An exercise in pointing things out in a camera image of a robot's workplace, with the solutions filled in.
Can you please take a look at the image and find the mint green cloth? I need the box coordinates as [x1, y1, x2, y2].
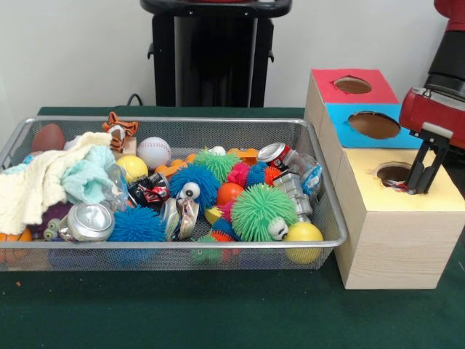
[60, 145, 121, 205]

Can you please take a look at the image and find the yellow ball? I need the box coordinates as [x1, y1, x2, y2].
[282, 221, 325, 263]

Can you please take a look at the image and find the green spiky ball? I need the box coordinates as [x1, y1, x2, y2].
[230, 182, 299, 243]

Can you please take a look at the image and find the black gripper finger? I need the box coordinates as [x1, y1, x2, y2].
[405, 139, 434, 193]
[416, 143, 452, 195]

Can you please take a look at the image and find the cream knitted cloth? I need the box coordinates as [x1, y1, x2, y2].
[0, 131, 114, 236]

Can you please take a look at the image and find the crushed silver can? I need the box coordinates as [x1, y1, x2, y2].
[57, 202, 116, 243]

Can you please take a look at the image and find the white colourful patterned cloth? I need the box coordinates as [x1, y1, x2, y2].
[384, 177, 413, 194]

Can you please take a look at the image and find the white baseball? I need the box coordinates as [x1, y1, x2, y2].
[137, 136, 172, 170]

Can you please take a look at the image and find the dark green table cloth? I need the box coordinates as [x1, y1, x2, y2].
[0, 105, 465, 349]
[445, 145, 465, 167]

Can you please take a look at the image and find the tiger plush toy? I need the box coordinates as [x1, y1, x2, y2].
[101, 111, 140, 153]

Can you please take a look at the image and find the wooden box with three holes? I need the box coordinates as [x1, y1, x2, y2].
[304, 68, 465, 290]

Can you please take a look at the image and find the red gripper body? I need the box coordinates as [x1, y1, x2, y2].
[398, 86, 465, 151]

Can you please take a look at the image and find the green spiky toy with eyes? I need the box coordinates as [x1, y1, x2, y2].
[193, 147, 243, 182]

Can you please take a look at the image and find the blue spiky ball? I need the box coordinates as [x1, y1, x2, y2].
[107, 205, 168, 244]
[169, 163, 222, 212]

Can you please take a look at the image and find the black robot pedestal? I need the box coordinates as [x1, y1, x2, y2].
[139, 0, 294, 108]

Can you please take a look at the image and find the silver mesh bin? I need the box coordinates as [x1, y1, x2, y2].
[0, 115, 349, 273]

